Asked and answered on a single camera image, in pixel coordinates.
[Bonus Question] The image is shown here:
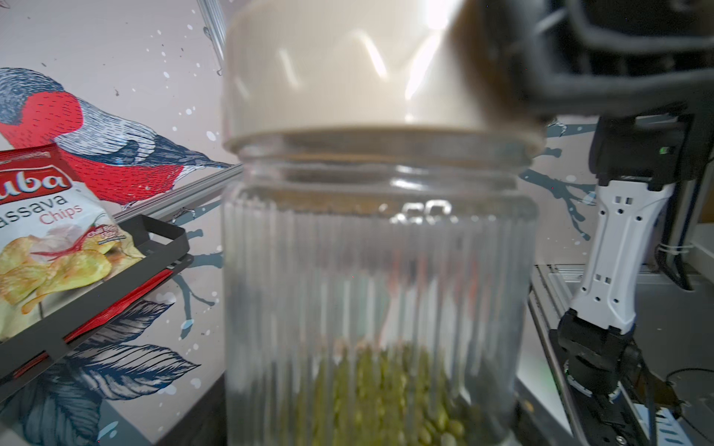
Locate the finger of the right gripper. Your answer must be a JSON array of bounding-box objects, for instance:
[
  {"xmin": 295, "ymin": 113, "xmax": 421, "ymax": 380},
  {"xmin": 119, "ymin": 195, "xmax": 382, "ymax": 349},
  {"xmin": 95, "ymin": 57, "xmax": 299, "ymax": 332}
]
[{"xmin": 451, "ymin": 0, "xmax": 714, "ymax": 121}]

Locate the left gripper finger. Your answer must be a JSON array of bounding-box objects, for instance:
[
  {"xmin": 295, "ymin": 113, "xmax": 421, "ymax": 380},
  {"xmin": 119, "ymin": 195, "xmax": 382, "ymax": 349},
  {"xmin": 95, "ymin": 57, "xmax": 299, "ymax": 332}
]
[{"xmin": 156, "ymin": 375, "xmax": 226, "ymax": 446}]

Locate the beige jar lid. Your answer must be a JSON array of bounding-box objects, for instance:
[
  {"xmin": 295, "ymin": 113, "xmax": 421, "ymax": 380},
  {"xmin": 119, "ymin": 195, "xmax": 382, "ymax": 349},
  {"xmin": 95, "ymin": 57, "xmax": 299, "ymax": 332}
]
[{"xmin": 221, "ymin": 0, "xmax": 503, "ymax": 149}]

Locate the beige lidded bean jar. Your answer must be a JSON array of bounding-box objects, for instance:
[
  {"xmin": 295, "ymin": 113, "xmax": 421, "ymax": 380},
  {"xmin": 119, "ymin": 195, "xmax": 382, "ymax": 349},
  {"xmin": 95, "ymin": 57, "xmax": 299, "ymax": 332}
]
[{"xmin": 221, "ymin": 127, "xmax": 545, "ymax": 446}]

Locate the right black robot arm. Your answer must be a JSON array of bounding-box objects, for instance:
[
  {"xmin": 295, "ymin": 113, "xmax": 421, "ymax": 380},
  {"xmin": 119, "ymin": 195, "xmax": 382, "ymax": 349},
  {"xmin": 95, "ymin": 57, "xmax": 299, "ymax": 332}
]
[{"xmin": 468, "ymin": 1, "xmax": 713, "ymax": 445}]

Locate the red Chuba chips bag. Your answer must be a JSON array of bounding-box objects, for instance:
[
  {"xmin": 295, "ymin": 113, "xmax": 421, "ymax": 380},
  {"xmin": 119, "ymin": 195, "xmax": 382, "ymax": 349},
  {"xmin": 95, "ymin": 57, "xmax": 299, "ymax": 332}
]
[{"xmin": 1, "ymin": 144, "xmax": 171, "ymax": 379}]

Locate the black wall basket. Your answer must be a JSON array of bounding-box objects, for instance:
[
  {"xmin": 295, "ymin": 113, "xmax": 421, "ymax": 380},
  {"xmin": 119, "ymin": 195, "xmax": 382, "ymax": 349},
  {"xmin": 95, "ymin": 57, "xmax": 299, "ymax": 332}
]
[{"xmin": 1, "ymin": 215, "xmax": 191, "ymax": 401}]

